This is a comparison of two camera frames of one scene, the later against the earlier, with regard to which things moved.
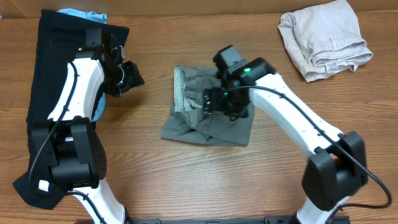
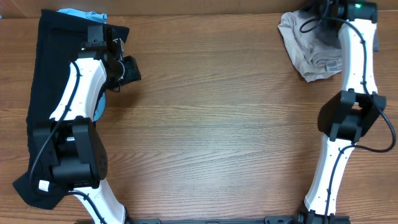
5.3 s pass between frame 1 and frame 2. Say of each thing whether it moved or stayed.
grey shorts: moved
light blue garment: stayed
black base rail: stayed
